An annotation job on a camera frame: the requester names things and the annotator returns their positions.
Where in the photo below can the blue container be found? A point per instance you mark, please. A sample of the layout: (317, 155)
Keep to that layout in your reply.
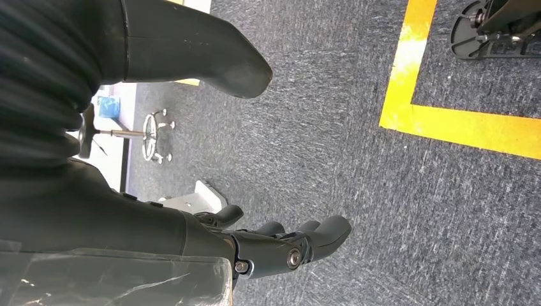
(109, 107)

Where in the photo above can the ribbed robot right arm sleeve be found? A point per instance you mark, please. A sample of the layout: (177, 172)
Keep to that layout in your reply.
(42, 63)

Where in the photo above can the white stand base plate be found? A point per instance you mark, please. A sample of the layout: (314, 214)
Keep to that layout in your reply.
(198, 198)

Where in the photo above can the black stool with chrome base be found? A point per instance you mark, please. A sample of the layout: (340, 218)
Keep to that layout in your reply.
(86, 135)

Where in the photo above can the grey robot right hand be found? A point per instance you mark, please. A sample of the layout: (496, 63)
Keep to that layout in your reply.
(105, 211)

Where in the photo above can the black robot stand base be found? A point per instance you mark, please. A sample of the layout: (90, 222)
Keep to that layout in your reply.
(507, 17)

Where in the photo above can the yellow floor tape square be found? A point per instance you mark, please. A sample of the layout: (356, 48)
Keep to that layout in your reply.
(405, 63)

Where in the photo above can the clear plastic cover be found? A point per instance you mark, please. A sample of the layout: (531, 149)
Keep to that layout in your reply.
(105, 281)

